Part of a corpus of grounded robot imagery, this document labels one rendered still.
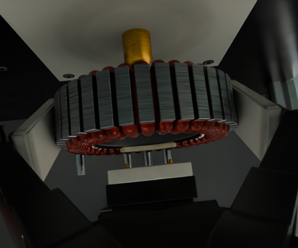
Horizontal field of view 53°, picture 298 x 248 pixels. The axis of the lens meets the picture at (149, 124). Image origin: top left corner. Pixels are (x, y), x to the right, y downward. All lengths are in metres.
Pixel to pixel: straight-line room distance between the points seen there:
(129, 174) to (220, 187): 0.26
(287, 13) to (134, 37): 0.12
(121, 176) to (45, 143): 0.07
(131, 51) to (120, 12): 0.03
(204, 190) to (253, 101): 0.30
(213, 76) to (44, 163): 0.10
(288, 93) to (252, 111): 0.27
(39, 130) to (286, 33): 0.22
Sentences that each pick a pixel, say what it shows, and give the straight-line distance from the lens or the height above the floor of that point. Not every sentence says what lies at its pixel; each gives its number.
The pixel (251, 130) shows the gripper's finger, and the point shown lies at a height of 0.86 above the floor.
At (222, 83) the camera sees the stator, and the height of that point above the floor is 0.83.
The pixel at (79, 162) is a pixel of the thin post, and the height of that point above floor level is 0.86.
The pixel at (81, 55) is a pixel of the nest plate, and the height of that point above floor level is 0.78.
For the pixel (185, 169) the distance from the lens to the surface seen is 0.21.
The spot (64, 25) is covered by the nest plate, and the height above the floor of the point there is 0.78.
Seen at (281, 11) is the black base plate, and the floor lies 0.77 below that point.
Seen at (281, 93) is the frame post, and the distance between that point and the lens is 0.43.
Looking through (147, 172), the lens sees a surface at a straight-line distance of 0.21.
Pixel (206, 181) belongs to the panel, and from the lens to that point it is 0.45.
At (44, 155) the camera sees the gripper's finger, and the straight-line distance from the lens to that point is 0.16.
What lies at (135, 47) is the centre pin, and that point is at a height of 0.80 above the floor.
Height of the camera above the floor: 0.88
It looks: 11 degrees down
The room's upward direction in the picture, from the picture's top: 174 degrees clockwise
